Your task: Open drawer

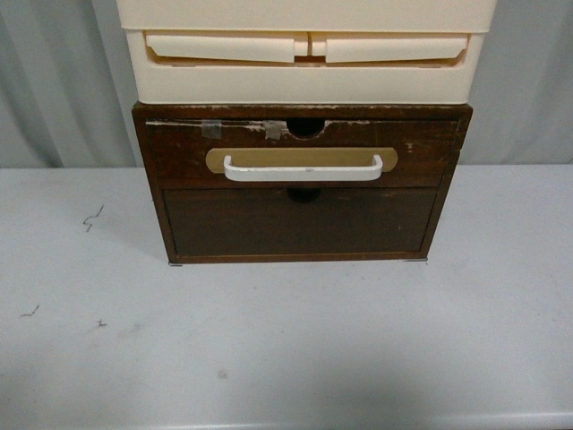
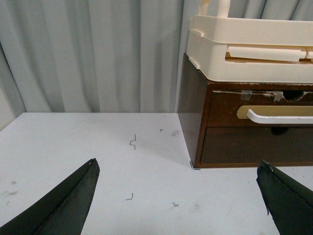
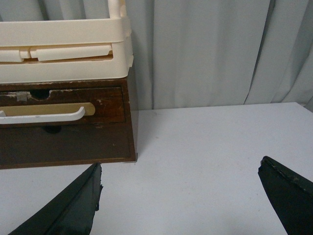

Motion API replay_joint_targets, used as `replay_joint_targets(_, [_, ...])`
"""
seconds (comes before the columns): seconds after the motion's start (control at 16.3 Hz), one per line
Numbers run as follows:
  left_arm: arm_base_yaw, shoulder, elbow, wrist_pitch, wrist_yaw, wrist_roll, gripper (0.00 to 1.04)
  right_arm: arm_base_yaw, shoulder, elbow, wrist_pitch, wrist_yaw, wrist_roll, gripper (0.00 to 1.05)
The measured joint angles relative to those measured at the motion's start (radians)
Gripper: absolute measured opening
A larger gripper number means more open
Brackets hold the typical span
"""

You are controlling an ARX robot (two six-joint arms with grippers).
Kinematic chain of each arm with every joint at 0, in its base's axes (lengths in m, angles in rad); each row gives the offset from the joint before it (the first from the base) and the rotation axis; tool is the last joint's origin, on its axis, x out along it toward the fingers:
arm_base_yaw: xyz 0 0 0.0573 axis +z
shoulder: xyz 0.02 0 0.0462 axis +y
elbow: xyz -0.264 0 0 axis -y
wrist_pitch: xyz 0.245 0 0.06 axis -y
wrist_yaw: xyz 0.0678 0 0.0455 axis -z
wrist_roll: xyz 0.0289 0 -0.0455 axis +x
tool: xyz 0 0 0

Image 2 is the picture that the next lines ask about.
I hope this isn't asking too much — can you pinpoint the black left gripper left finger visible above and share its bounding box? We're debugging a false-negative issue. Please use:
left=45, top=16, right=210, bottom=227
left=0, top=159, right=100, bottom=235

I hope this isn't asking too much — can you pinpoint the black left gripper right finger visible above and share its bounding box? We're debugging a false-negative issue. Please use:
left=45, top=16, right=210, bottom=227
left=256, top=161, right=313, bottom=235

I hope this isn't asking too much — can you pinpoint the lower brown wooden drawer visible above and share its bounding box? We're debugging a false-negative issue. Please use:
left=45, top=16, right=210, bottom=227
left=200, top=127, right=313, bottom=166

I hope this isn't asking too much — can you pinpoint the brown wooden drawer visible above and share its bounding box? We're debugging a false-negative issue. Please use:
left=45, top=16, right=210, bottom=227
left=207, top=90, right=313, bottom=127
left=200, top=127, right=313, bottom=166

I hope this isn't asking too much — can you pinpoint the dark brown wooden drawer cabinet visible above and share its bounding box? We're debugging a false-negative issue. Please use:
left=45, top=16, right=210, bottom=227
left=178, top=55, right=313, bottom=168

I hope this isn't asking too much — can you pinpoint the upper brown wooden drawer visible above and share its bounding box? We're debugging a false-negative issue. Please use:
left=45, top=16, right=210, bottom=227
left=207, top=90, right=313, bottom=127

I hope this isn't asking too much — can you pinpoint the cream plastic organizer drawer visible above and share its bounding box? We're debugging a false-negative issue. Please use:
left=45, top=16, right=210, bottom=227
left=226, top=45, right=307, bottom=62

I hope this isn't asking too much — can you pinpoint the grey curtain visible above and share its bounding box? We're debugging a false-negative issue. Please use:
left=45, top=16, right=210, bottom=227
left=0, top=0, right=313, bottom=132

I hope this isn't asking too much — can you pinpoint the cream plastic organizer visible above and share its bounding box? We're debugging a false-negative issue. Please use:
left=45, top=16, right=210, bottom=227
left=186, top=0, right=313, bottom=83

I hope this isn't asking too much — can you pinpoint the white drawer handle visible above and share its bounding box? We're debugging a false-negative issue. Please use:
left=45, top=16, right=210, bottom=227
left=246, top=110, right=313, bottom=124

